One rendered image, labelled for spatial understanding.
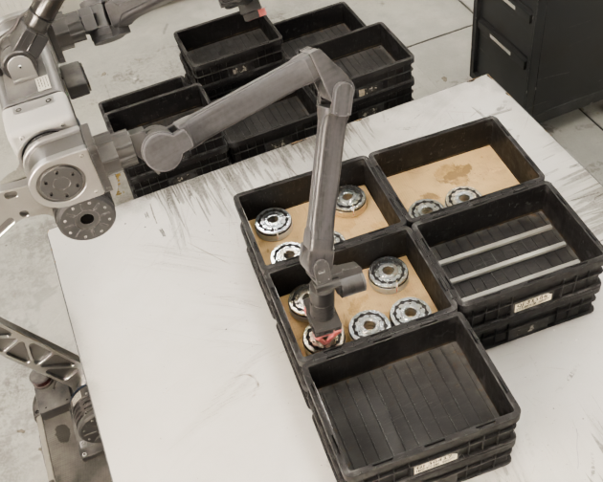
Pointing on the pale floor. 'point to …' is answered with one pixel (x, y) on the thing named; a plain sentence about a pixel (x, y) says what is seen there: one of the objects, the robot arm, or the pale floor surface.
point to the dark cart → (550, 52)
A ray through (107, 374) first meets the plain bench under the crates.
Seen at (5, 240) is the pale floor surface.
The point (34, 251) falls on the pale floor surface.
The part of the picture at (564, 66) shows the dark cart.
